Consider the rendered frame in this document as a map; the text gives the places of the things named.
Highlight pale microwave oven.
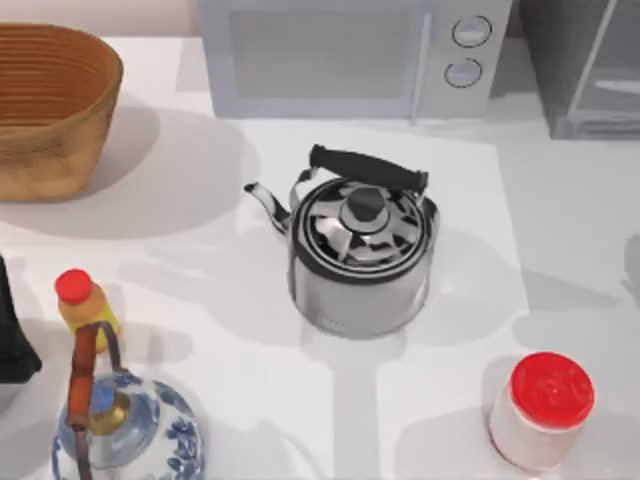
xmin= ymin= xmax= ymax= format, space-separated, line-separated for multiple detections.
xmin=195 ymin=0 xmax=513 ymax=123

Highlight round microwave knob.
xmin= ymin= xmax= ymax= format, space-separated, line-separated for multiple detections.
xmin=443 ymin=56 xmax=485 ymax=90
xmin=451 ymin=14 xmax=494 ymax=49

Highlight yellow bottle with red cap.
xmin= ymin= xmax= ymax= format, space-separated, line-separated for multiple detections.
xmin=54 ymin=268 xmax=122 ymax=355

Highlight blue and white porcelain teapot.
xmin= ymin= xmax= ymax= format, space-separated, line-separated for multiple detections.
xmin=52 ymin=322 xmax=206 ymax=480

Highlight white jar with red lid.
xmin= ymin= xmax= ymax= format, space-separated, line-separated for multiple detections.
xmin=488 ymin=351 xmax=597 ymax=472

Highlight brown wicker basket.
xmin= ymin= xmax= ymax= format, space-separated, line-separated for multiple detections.
xmin=0 ymin=23 xmax=125 ymax=203

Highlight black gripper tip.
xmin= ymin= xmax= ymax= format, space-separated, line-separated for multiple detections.
xmin=0 ymin=255 xmax=43 ymax=386

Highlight silver kettle with black handle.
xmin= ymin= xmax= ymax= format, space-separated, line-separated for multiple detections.
xmin=243 ymin=143 xmax=442 ymax=341

